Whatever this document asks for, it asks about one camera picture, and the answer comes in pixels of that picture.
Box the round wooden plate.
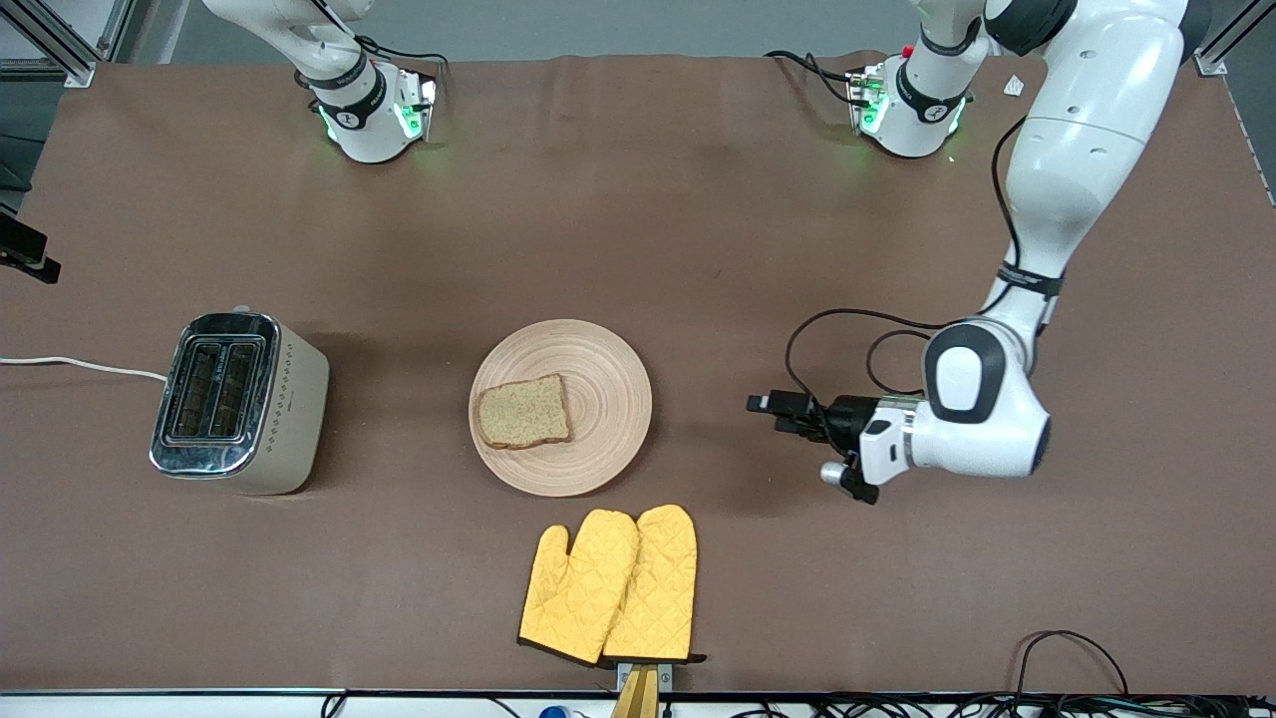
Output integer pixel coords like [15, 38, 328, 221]
[468, 319, 655, 498]

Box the black looped cable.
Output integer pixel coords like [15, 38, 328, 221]
[1011, 629, 1133, 700]

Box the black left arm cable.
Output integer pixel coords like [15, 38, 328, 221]
[784, 114, 1064, 402]

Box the black cable bundle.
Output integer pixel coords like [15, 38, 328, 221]
[738, 692, 1276, 718]

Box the chrome and beige toaster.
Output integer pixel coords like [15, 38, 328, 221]
[150, 304, 332, 497]

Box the white toaster power cable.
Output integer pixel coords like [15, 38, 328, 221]
[0, 355, 169, 384]

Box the yellow quilted oven mitt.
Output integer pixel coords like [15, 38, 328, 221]
[517, 510, 641, 666]
[602, 504, 708, 665]

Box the brown toast slice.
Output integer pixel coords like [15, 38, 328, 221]
[476, 374, 574, 451]

